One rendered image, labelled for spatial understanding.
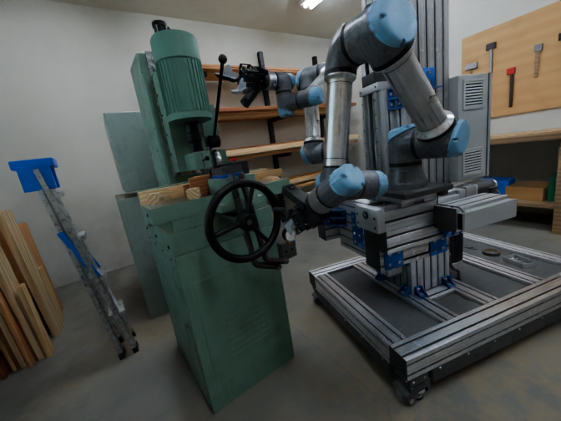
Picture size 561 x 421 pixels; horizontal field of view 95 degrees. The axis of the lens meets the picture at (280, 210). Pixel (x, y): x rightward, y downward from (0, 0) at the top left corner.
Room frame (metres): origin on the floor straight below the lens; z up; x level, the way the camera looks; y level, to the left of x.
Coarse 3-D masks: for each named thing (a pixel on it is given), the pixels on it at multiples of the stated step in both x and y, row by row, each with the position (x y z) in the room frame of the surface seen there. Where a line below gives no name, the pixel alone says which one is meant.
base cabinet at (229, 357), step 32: (160, 256) 1.13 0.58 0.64; (192, 256) 0.91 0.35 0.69; (192, 288) 0.90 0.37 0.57; (224, 288) 0.96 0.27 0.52; (256, 288) 1.04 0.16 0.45; (192, 320) 0.88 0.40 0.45; (224, 320) 0.95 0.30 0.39; (256, 320) 1.03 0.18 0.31; (288, 320) 1.12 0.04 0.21; (192, 352) 0.97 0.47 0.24; (224, 352) 0.93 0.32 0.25; (256, 352) 1.01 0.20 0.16; (288, 352) 1.11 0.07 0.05; (224, 384) 0.92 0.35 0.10
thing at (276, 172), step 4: (280, 168) 1.36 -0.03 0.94; (260, 172) 1.29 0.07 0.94; (264, 172) 1.30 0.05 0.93; (268, 172) 1.32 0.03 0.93; (272, 172) 1.33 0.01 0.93; (276, 172) 1.35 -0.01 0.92; (280, 172) 1.36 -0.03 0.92; (256, 176) 1.28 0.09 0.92; (260, 176) 1.29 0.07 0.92; (264, 176) 1.30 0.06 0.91; (176, 188) 1.06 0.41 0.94; (180, 188) 1.07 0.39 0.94; (172, 192) 1.05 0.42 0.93; (176, 192) 1.06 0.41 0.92; (180, 192) 1.07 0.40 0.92; (172, 196) 1.05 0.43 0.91; (176, 196) 1.06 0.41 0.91; (180, 196) 1.07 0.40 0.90
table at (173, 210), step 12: (276, 180) 1.16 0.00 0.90; (288, 180) 1.19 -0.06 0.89; (276, 192) 1.15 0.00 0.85; (168, 204) 0.92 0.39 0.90; (180, 204) 0.91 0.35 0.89; (192, 204) 0.94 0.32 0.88; (204, 204) 0.96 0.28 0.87; (228, 204) 0.91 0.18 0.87; (144, 216) 1.00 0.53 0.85; (156, 216) 0.87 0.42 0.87; (168, 216) 0.89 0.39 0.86; (180, 216) 0.91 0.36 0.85
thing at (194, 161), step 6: (186, 156) 1.16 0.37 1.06; (192, 156) 1.09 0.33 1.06; (198, 156) 1.09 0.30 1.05; (204, 156) 1.10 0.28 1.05; (186, 162) 1.17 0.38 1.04; (192, 162) 1.11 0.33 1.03; (198, 162) 1.08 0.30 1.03; (204, 162) 1.10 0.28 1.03; (210, 162) 1.11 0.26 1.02; (192, 168) 1.12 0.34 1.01; (198, 168) 1.08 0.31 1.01; (204, 168) 1.10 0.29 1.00
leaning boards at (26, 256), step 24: (0, 216) 1.61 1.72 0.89; (0, 240) 1.61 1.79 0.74; (24, 240) 1.77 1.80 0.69; (0, 264) 1.43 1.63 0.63; (24, 264) 1.62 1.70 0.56; (0, 288) 1.39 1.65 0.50; (24, 288) 1.44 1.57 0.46; (48, 288) 1.80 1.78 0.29; (0, 312) 1.36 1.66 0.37; (24, 312) 1.43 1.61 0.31; (48, 312) 1.63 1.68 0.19; (0, 336) 1.34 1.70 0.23; (24, 336) 1.40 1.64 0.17; (0, 360) 1.30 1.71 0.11; (24, 360) 1.36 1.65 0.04
